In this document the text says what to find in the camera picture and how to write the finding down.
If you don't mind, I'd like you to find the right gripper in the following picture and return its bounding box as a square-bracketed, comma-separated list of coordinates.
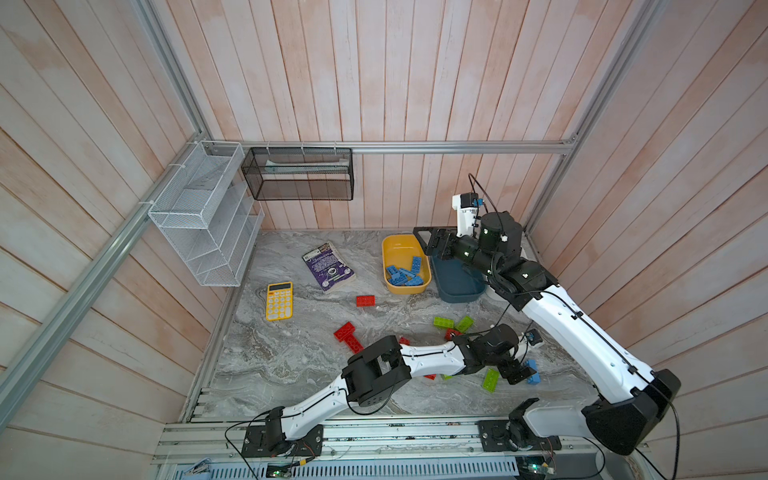
[414, 226, 497, 282]

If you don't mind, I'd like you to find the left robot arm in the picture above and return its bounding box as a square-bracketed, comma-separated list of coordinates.
[262, 324, 542, 455]

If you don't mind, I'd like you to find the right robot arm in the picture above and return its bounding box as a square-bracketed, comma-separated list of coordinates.
[421, 192, 681, 456]

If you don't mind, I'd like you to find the yellow plastic bin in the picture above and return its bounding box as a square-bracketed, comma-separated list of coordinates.
[382, 234, 432, 295]

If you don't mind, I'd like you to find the teal plastic bin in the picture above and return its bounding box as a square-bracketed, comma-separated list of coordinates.
[430, 256, 486, 304]

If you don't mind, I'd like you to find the white plastic bin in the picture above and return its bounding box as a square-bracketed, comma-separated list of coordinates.
[486, 280, 509, 302]

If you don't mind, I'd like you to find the red lego near book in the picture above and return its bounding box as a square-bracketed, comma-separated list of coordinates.
[355, 295, 376, 308]

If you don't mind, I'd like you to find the purple paperback book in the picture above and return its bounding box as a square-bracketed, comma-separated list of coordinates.
[302, 242, 355, 292]

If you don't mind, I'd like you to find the yellow calculator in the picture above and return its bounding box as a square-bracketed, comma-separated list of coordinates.
[265, 281, 294, 322]

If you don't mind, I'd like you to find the black mesh basket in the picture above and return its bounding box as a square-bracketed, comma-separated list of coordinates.
[241, 146, 355, 201]

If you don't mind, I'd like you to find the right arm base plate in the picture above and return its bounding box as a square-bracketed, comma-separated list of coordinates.
[477, 420, 562, 452]

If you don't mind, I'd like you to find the white wire shelf rack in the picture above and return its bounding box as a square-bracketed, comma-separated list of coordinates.
[149, 141, 265, 287]

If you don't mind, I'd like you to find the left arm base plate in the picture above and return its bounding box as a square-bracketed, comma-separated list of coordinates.
[242, 425, 324, 458]

